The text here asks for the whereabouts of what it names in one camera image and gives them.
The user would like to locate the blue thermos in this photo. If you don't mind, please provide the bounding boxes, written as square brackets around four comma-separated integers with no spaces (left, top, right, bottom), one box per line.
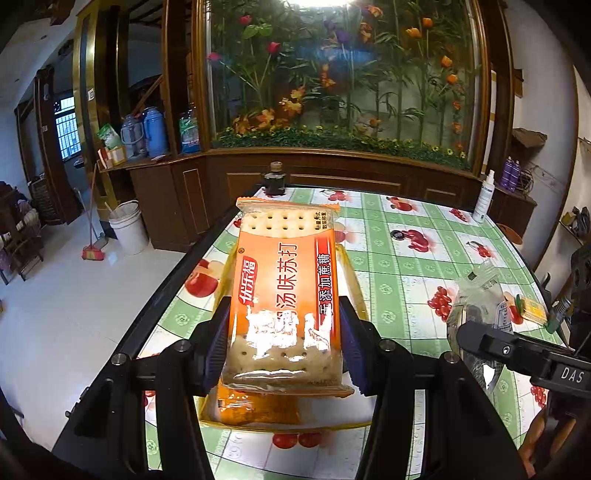
[141,107,169,158]

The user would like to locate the orange cracker packet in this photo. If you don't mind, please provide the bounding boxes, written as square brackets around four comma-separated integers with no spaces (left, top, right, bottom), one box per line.
[221,196,355,398]

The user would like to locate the white spray bottle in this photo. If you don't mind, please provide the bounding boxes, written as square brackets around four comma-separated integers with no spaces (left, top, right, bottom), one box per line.
[472,170,496,224]

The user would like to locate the large water bottle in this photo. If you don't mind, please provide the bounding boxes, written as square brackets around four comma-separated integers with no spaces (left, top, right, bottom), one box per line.
[179,104,200,154]

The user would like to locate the dark green object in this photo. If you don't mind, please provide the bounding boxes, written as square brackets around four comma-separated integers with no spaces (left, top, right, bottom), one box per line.
[545,295,575,334]

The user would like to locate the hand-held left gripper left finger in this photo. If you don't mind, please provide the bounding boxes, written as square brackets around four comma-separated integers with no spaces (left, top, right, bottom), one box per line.
[53,295,234,480]

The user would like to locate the wooden cabinet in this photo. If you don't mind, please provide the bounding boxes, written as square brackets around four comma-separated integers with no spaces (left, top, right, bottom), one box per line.
[99,148,536,254]

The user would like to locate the white plastic bucket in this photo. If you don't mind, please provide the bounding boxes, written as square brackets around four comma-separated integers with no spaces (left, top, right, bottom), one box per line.
[108,200,149,256]

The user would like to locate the grey thermos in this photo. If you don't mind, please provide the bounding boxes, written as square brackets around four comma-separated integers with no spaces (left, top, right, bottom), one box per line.
[121,114,146,158]

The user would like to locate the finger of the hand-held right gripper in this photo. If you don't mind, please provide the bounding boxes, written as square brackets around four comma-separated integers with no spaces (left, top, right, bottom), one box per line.
[455,320,574,376]

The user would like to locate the glass flower display case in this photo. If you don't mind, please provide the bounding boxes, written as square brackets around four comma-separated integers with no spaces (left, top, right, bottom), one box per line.
[191,0,490,174]

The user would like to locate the small dark bottle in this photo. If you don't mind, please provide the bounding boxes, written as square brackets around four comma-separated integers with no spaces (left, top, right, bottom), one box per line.
[262,161,289,197]

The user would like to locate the brown wall shelf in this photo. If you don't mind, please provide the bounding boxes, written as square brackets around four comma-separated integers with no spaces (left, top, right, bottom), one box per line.
[512,128,548,148]

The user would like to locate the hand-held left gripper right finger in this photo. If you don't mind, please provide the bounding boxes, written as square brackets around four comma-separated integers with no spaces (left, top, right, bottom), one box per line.
[338,295,527,480]

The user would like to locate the barred window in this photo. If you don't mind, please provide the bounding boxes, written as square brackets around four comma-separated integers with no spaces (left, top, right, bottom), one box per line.
[54,95,83,160]

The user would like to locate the clear packet dark snacks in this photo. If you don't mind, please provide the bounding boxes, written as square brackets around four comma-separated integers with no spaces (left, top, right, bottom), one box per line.
[445,261,515,393]

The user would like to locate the red broom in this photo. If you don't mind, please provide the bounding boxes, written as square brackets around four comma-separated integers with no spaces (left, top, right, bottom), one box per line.
[82,161,106,263]

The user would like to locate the green white bag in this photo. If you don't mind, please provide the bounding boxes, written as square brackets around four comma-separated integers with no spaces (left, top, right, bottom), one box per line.
[97,124,122,151]

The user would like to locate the yellow cracker packet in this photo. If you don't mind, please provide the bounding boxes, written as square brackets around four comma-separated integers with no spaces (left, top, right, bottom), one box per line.
[505,295,550,326]

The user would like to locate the person's right hand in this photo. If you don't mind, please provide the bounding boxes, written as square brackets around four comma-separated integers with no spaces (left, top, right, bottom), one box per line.
[517,411,580,467]

